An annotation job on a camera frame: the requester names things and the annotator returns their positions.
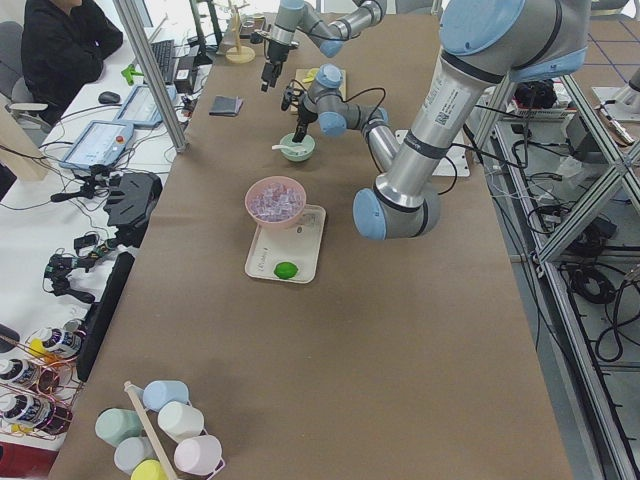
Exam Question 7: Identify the person in black jacket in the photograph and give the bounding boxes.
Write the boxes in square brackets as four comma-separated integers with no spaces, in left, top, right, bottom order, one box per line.
[21,0,123,126]

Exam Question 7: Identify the yellow plastic cup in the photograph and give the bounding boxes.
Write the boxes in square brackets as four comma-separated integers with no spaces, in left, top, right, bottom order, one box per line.
[130,459,168,480]

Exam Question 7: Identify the grey folded cloth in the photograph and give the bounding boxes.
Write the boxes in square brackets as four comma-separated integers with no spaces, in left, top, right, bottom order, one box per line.
[208,95,244,117]

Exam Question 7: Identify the black computer mouse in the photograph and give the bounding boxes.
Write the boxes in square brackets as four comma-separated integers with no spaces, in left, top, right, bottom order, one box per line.
[98,91,121,105]

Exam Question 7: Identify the grey plastic cup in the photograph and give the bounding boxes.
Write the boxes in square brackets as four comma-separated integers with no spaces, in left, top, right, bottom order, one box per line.
[114,437,156,475]

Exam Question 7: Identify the black stand base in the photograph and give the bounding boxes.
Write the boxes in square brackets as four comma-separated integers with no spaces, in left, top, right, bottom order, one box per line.
[103,172,163,248]

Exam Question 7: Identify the blue teach pendant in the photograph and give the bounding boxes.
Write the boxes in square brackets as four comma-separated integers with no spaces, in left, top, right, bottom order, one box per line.
[114,85,162,129]
[59,120,134,171]

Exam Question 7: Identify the white ceramic spoon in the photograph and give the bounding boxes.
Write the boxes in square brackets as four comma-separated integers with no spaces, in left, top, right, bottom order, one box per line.
[271,144,296,152]

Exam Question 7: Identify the mint green plastic cup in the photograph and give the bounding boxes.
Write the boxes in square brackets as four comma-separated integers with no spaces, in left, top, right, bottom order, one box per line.
[94,408,143,447]

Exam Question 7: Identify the green lime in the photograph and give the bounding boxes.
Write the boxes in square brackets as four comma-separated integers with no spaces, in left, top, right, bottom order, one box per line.
[273,261,299,280]

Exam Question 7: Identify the black keyboard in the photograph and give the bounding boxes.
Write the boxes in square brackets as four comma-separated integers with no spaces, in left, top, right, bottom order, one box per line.
[151,39,176,84]

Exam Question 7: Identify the pink bowl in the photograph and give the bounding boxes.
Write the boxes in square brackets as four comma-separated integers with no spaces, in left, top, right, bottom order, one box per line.
[244,176,307,229]

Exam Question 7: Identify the upper blue teach pendant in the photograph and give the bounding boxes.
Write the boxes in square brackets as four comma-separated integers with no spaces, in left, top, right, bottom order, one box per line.
[114,85,162,129]

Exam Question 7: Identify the white plastic cup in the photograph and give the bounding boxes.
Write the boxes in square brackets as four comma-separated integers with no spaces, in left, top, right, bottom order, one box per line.
[157,401,204,443]

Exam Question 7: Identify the pile of clear ice cubes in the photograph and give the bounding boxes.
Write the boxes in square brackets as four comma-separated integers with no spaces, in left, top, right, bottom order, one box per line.
[249,183,304,222]

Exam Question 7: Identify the mint green bowl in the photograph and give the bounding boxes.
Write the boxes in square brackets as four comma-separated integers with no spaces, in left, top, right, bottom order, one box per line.
[280,133,315,162]

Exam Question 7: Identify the lower blue teach pendant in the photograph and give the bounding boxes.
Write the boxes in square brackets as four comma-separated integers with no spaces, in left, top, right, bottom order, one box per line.
[59,120,134,171]

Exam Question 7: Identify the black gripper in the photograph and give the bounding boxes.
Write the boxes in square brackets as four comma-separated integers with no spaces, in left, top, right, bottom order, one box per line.
[280,84,318,143]
[252,30,299,92]

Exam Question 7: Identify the bottle rack with bottles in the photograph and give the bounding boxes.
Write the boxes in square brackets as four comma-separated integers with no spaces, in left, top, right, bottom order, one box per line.
[1,322,85,441]

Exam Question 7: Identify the aluminium frame post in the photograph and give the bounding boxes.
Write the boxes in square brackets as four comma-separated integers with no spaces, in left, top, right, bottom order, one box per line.
[114,0,187,153]

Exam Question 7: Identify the beige rabbit tray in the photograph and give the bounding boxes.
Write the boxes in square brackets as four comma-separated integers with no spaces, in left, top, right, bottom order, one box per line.
[244,205,326,284]

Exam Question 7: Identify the wooden mug tree stand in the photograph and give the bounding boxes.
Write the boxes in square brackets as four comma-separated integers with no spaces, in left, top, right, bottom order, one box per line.
[225,1,255,64]

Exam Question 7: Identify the bamboo cutting board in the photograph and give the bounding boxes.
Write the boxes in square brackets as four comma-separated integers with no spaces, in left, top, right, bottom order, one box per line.
[293,67,347,100]

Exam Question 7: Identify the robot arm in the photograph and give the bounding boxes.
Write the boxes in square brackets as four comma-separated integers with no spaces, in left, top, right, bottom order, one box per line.
[293,0,591,240]
[258,0,387,92]

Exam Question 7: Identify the pink plastic cup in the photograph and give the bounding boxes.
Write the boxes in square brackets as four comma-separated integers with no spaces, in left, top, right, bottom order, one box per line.
[174,435,224,476]

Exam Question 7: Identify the black soundbar device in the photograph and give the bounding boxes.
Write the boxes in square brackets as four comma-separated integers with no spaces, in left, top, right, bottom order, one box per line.
[76,252,135,383]

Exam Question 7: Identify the light blue plastic cup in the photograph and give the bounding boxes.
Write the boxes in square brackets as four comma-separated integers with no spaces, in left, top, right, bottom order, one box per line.
[142,380,190,412]

